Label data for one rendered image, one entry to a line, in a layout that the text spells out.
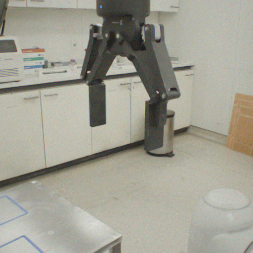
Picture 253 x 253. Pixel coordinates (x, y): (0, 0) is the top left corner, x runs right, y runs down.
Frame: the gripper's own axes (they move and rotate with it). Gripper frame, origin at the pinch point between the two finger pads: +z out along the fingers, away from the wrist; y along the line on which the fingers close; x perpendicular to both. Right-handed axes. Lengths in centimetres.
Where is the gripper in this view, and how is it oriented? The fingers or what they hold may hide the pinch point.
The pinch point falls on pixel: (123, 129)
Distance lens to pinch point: 49.4
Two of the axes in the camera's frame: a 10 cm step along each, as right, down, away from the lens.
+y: -6.3, -2.3, 7.4
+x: -7.8, 1.8, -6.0
